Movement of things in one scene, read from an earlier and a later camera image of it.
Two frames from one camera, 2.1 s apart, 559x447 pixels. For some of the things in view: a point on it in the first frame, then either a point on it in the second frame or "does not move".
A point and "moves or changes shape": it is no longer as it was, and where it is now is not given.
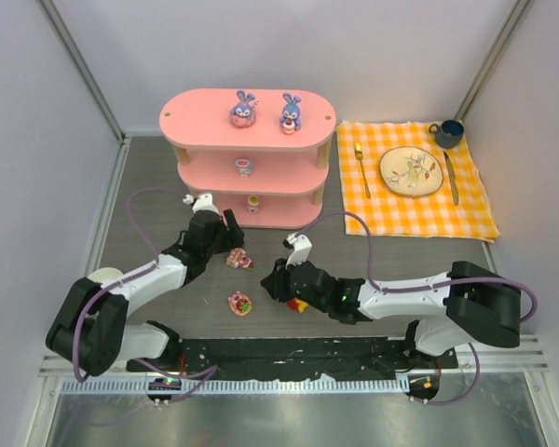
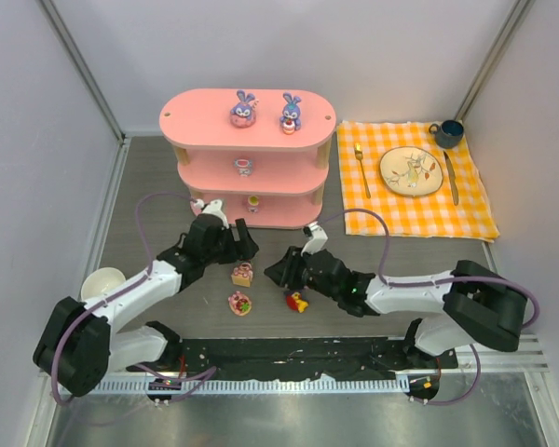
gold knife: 452,176 does not move
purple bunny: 242,114 does not move
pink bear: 238,259 moves or changes shape
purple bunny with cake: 291,120 does not move
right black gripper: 285,280 to 296,268
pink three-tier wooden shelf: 257,155 does not move
